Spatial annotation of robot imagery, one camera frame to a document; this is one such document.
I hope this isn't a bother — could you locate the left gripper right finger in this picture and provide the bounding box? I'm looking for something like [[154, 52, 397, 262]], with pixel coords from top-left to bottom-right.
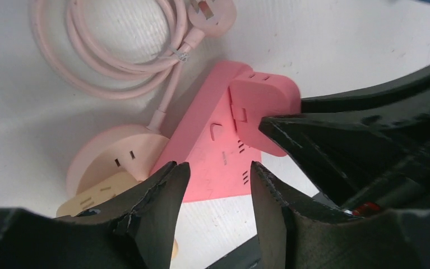
[[250, 162, 349, 268]]

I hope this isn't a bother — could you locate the pink coiled cable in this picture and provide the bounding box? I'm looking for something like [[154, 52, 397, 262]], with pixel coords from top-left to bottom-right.
[[29, 0, 238, 132]]

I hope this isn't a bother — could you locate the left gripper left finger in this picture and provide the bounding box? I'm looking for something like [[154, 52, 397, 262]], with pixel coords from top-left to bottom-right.
[[59, 161, 191, 268]]

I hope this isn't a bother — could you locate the pink square plug adapter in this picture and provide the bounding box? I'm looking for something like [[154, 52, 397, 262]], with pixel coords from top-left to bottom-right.
[[229, 71, 300, 157]]

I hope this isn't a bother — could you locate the yellow plug adapter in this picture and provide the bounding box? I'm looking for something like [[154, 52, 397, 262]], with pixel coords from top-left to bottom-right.
[[56, 170, 180, 261]]

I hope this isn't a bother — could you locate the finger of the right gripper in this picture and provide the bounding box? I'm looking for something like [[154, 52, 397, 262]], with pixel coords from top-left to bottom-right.
[[301, 65, 430, 113], [259, 117, 430, 208]]

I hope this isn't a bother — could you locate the pale pink round socket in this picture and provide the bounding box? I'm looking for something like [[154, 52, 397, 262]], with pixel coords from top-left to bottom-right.
[[66, 124, 169, 197]]

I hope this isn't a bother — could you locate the pink triangular power strip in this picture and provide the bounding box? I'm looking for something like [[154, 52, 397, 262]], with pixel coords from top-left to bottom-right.
[[151, 61, 261, 202]]

